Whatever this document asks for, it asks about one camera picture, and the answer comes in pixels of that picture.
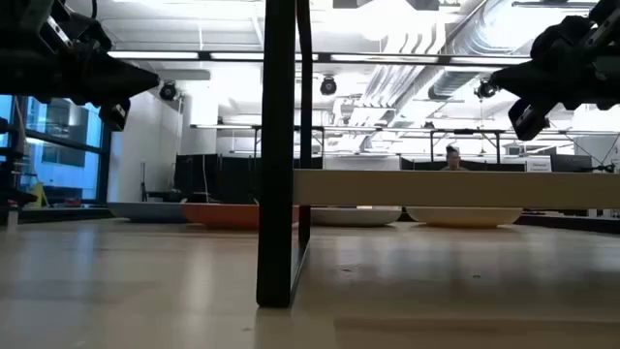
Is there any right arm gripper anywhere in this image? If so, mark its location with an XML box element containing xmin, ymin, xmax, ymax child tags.
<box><xmin>489</xmin><ymin>0</ymin><xmax>620</xmax><ymax>111</ymax></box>

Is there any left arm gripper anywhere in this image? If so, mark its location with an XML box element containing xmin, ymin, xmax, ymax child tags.
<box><xmin>0</xmin><ymin>0</ymin><xmax>162</xmax><ymax>109</ymax></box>

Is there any blue plate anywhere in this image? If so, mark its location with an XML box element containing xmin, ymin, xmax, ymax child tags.
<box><xmin>107</xmin><ymin>201</ymin><xmax>190</xmax><ymax>225</ymax></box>

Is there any cream plate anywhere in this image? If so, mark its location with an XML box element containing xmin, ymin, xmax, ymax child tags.
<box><xmin>405</xmin><ymin>206</ymin><xmax>524</xmax><ymax>230</ymax></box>

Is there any orange plate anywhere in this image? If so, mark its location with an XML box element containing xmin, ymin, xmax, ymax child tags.
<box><xmin>181</xmin><ymin>203</ymin><xmax>301</xmax><ymax>231</ymax></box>

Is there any white plate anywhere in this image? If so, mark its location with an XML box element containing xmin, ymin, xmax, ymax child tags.
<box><xmin>309</xmin><ymin>206</ymin><xmax>404</xmax><ymax>228</ymax></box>

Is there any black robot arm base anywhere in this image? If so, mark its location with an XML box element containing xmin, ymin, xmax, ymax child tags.
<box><xmin>0</xmin><ymin>115</ymin><xmax>39</xmax><ymax>227</ymax></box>

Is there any light wooden shelf board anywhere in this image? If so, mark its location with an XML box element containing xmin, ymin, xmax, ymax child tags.
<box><xmin>292</xmin><ymin>169</ymin><xmax>620</xmax><ymax>209</ymax></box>

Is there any white sign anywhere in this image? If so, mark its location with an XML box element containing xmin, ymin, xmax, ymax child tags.
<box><xmin>525</xmin><ymin>155</ymin><xmax>553</xmax><ymax>174</ymax></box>

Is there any black framed window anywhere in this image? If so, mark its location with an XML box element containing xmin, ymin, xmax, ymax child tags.
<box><xmin>0</xmin><ymin>94</ymin><xmax>113</xmax><ymax>206</ymax></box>

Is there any black monitor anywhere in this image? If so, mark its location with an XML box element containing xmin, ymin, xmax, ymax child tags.
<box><xmin>550</xmin><ymin>154</ymin><xmax>594</xmax><ymax>174</ymax></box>

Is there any person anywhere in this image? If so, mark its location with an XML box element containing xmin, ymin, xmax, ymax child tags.
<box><xmin>439</xmin><ymin>144</ymin><xmax>469</xmax><ymax>172</ymax></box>

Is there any yellow floor sign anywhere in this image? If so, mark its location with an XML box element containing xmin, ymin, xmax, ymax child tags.
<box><xmin>24</xmin><ymin>181</ymin><xmax>49</xmax><ymax>210</ymax></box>

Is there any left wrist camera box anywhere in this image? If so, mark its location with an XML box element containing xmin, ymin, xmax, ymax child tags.
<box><xmin>98</xmin><ymin>98</ymin><xmax>132</xmax><ymax>133</ymax></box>

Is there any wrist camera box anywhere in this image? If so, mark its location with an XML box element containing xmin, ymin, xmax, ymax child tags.
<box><xmin>98</xmin><ymin>98</ymin><xmax>132</xmax><ymax>133</ymax></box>
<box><xmin>507</xmin><ymin>96</ymin><xmax>551</xmax><ymax>143</ymax></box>

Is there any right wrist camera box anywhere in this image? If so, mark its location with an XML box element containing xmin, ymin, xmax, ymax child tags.
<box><xmin>507</xmin><ymin>96</ymin><xmax>551</xmax><ymax>143</ymax></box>

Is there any silver ceiling duct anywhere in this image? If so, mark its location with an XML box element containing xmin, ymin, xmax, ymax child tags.
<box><xmin>425</xmin><ymin>0</ymin><xmax>597</xmax><ymax>102</ymax></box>

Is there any ceiling light rail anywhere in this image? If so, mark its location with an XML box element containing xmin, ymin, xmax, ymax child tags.
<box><xmin>106</xmin><ymin>49</ymin><xmax>534</xmax><ymax>67</ymax></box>

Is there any black partition wall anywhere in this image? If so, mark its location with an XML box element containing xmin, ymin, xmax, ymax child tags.
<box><xmin>173</xmin><ymin>153</ymin><xmax>325</xmax><ymax>206</ymax></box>

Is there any black metal shelf frame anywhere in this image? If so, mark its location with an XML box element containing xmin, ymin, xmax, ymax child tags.
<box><xmin>255</xmin><ymin>0</ymin><xmax>314</xmax><ymax>309</ymax></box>

